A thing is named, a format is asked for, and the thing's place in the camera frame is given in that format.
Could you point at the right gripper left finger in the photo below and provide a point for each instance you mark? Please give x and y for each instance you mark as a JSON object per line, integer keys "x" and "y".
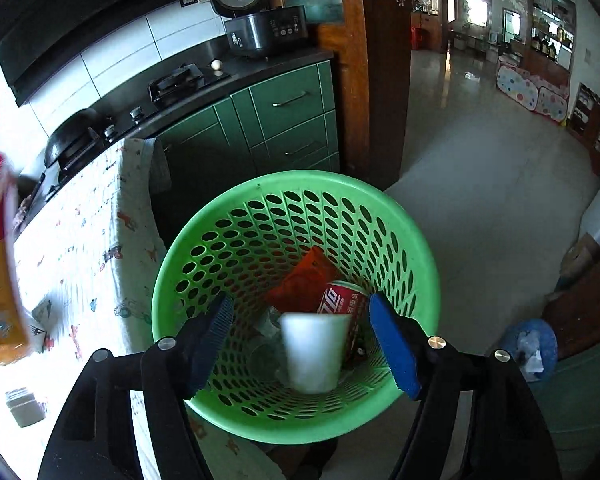
{"x": 94, "y": 436}

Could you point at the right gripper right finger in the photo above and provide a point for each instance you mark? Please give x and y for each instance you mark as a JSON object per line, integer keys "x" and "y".
{"x": 506, "y": 437}

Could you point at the white paper cup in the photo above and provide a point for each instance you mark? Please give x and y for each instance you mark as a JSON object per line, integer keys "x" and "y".
{"x": 314, "y": 348}

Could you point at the red cola can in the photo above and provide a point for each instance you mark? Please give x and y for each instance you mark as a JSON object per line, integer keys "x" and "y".
{"x": 346, "y": 298}

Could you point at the red snack bag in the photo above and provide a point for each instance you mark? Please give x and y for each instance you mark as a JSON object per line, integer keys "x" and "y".
{"x": 302, "y": 289}

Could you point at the green kitchen cabinet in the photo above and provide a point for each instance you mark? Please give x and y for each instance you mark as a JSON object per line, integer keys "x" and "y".
{"x": 287, "y": 122}

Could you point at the small white jar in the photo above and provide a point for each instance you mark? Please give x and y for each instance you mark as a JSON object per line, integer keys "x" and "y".
{"x": 26, "y": 409}

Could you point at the printed white tablecloth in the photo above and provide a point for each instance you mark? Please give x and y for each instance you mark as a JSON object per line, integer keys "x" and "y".
{"x": 86, "y": 266}

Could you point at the green plastic waste basket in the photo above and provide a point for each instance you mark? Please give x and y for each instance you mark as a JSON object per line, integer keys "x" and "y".
{"x": 273, "y": 244}

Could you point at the black wok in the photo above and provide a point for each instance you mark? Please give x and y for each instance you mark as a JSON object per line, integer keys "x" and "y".
{"x": 78, "y": 137}

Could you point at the dark shoe rack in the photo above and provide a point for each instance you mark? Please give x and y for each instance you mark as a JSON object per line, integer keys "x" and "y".
{"x": 584, "y": 124}

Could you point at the polka dot play fence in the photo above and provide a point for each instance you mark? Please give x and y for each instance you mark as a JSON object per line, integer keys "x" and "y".
{"x": 532, "y": 92}

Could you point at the black gas stove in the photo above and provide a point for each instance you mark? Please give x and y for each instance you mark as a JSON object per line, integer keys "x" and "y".
{"x": 163, "y": 92}

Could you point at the wooden display cabinet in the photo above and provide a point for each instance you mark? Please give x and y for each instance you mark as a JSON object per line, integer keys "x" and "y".
{"x": 550, "y": 38}

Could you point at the white egg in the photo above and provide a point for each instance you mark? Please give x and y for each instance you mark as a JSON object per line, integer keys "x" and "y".
{"x": 216, "y": 65}

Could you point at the wooden glass cupboard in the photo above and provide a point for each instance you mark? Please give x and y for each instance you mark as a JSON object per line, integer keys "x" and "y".
{"x": 372, "y": 47}

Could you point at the black rice cooker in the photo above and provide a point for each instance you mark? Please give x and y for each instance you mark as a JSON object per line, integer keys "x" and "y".
{"x": 254, "y": 29}

